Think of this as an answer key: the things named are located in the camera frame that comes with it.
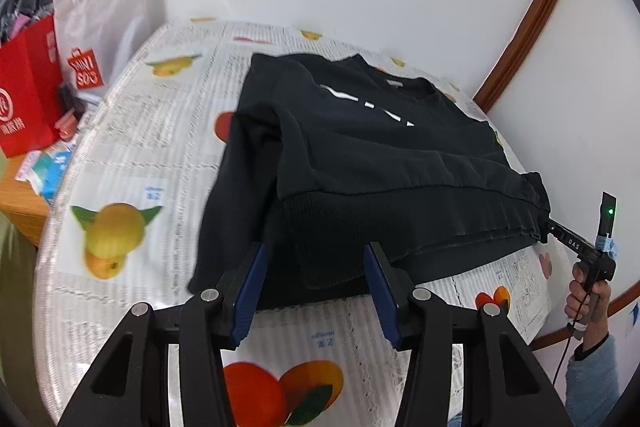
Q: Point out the white plastic bag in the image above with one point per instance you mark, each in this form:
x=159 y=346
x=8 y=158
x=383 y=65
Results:
x=110 y=7

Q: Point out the black sweatshirt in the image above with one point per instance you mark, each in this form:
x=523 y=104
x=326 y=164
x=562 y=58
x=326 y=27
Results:
x=375 y=157

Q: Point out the green cloth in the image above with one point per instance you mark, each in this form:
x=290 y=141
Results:
x=15 y=307

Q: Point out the dark checkered cloth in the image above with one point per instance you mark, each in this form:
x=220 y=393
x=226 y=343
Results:
x=25 y=2

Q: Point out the red paper bag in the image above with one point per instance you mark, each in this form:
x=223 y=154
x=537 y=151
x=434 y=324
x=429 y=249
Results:
x=30 y=92

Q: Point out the scattered blue white packets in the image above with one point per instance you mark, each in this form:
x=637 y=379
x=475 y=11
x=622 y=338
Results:
x=47 y=167

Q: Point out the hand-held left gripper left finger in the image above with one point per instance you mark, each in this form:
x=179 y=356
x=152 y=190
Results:
x=247 y=297

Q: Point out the brown wooden wall trim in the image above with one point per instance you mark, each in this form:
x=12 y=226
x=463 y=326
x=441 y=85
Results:
x=530 y=27

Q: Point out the wooden desk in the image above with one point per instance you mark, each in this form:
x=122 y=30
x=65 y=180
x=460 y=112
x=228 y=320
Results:
x=20 y=207

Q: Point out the person's right hand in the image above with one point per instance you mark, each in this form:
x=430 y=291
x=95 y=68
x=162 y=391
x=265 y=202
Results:
x=575 y=302

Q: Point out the small pink box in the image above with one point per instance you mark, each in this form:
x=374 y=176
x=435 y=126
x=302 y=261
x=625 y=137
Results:
x=67 y=127

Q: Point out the fruit print tablecloth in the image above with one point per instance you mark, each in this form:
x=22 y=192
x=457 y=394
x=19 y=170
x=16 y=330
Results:
x=150 y=147

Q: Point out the brown wooden baseboard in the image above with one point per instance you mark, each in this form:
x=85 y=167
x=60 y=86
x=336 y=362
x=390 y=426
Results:
x=625 y=300

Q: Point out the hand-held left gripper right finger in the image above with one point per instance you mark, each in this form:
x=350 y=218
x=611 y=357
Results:
x=382 y=297

